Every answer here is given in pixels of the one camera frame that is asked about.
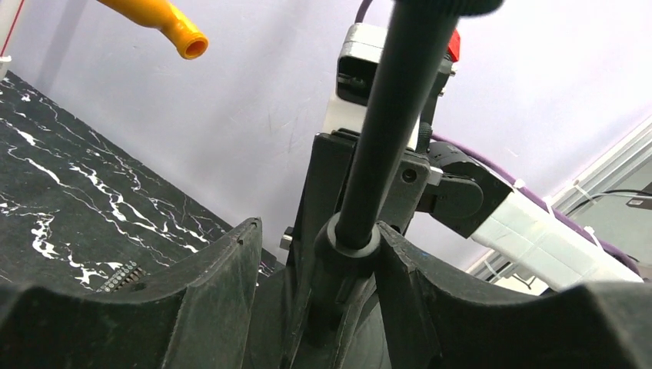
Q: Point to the small black comb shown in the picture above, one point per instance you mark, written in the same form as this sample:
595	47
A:
124	274

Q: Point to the white pvc pipe frame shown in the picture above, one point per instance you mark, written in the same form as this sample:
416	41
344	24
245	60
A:
10	12

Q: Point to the black round-base mic stand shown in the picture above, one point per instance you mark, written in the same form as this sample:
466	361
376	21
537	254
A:
346	247

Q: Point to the orange faucet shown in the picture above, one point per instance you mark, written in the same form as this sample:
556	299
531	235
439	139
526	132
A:
189	42

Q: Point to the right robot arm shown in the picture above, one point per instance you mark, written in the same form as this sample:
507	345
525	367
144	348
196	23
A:
467	199

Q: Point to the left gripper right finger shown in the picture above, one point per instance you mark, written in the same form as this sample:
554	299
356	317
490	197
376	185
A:
436	316

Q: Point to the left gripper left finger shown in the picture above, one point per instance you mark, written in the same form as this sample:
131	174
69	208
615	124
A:
194	314

